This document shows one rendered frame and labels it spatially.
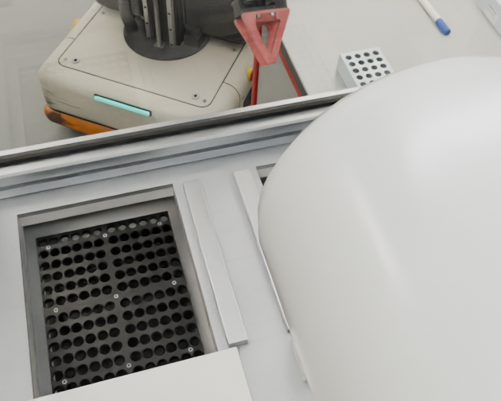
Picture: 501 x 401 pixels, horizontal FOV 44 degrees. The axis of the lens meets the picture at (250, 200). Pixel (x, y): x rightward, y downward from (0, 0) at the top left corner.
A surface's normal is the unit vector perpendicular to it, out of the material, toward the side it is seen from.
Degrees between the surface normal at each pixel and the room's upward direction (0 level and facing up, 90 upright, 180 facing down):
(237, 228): 0
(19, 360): 0
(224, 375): 0
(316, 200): 59
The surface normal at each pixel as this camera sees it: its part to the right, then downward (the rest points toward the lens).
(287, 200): -0.87, -0.04
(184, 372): 0.04, -0.58
